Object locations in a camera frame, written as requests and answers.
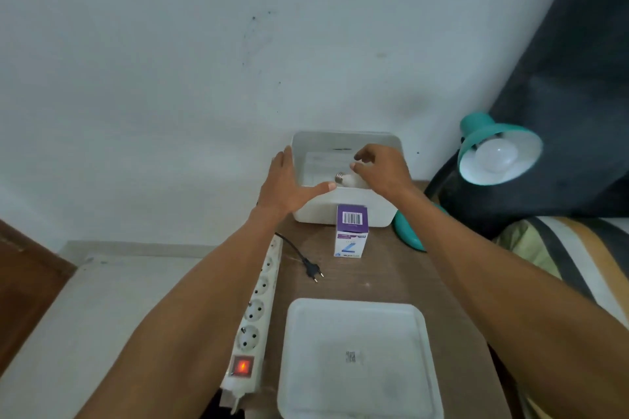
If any person's left hand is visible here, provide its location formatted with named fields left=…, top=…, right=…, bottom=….
left=256, top=145, right=338, bottom=221

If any person's right hand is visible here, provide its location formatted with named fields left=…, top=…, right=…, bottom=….
left=349, top=144, right=419, bottom=204

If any white light bulb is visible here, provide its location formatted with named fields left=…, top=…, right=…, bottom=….
left=334, top=171, right=370, bottom=189

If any white plastic storage box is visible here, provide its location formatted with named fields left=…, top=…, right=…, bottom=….
left=288, top=131, right=405, bottom=229

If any person's right forearm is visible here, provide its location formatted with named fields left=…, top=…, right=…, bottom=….
left=391, top=188, right=629, bottom=419

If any person's left forearm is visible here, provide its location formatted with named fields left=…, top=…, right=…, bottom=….
left=74, top=207, right=295, bottom=419

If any purple white bulb carton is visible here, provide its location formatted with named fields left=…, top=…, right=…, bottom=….
left=334, top=204, right=370, bottom=260

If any teal desk lamp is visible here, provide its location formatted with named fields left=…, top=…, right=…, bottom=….
left=391, top=112, right=544, bottom=253

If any white power strip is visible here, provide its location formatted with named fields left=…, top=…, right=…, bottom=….
left=219, top=235, right=285, bottom=415

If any white lamp bulb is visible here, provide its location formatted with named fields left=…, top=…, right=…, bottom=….
left=474, top=136, right=520, bottom=174

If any white plastic box lid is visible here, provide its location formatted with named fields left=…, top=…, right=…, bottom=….
left=276, top=298, right=445, bottom=419

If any dark grey curtain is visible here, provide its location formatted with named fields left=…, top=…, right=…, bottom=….
left=439, top=0, right=629, bottom=241

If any striped bedding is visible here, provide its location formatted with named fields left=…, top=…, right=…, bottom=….
left=493, top=216, right=629, bottom=332

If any brown wooden door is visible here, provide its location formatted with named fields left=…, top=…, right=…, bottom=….
left=0, top=219, right=78, bottom=377

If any black plug with cable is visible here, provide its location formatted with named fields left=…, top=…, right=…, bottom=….
left=274, top=232, right=325, bottom=284

